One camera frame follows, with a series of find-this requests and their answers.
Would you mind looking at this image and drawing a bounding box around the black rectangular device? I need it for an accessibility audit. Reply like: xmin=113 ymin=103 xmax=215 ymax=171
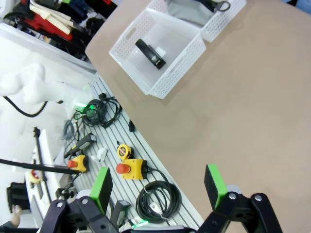
xmin=112 ymin=200 xmax=131 ymax=229

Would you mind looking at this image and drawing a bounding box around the yellow emergency stop box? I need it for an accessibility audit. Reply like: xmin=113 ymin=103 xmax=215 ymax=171
xmin=116 ymin=159 xmax=149 ymax=182
xmin=67 ymin=154 xmax=87 ymax=173

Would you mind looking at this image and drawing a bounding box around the black coiled cable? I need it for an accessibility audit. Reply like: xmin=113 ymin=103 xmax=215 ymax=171
xmin=136 ymin=167 xmax=182 ymax=221

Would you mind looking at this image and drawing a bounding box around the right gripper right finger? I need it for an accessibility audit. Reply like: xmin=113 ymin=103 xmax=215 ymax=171
xmin=198 ymin=164 xmax=284 ymax=233

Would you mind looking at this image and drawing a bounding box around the grey coiled cable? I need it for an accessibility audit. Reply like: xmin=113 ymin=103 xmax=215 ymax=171
xmin=60 ymin=119 xmax=77 ymax=141

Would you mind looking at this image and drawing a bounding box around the white perforated plastic basket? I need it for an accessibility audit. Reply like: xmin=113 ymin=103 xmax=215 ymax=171
xmin=147 ymin=0 xmax=247 ymax=43
xmin=108 ymin=8 xmax=207 ymax=100

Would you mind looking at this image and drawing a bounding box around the grey handheld scanner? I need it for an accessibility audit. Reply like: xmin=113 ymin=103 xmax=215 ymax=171
xmin=63 ymin=134 xmax=97 ymax=158

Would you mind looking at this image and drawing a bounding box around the beige garment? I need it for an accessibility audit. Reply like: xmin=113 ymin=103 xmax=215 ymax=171
xmin=30 ymin=2 xmax=73 ymax=34

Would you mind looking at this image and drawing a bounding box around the grey zip pouch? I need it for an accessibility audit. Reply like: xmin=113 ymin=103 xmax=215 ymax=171
xmin=164 ymin=0 xmax=231 ymax=28

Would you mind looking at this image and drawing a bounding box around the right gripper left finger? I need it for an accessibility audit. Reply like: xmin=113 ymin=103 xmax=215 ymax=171
xmin=43 ymin=166 xmax=115 ymax=233

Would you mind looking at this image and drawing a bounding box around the small white plastic part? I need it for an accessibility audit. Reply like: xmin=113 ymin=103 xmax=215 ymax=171
xmin=91 ymin=147 xmax=108 ymax=162

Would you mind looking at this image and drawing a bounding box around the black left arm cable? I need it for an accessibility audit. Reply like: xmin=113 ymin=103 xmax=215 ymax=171
xmin=2 ymin=96 xmax=49 ymax=117

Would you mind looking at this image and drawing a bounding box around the black stapler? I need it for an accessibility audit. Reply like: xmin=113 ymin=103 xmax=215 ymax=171
xmin=135 ymin=38 xmax=167 ymax=70

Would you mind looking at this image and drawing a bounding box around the pale mannequin hand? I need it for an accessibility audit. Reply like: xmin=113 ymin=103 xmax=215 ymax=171
xmin=11 ymin=205 xmax=23 ymax=228

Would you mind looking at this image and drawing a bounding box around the black tripod leg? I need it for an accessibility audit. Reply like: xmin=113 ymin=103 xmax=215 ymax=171
xmin=0 ymin=157 xmax=82 ymax=175

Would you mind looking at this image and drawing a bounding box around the slotted aluminium rail plate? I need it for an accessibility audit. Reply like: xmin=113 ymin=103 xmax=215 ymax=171
xmin=55 ymin=72 xmax=205 ymax=233

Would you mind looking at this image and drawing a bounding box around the black tangled cable bundle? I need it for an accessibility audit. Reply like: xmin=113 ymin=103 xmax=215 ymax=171
xmin=72 ymin=93 xmax=123 ymax=129

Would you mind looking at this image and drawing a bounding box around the yellow tape measure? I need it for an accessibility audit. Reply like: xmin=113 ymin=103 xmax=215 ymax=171
xmin=117 ymin=144 xmax=134 ymax=160

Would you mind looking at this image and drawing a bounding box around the black box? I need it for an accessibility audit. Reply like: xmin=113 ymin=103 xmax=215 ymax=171
xmin=6 ymin=182 xmax=31 ymax=214

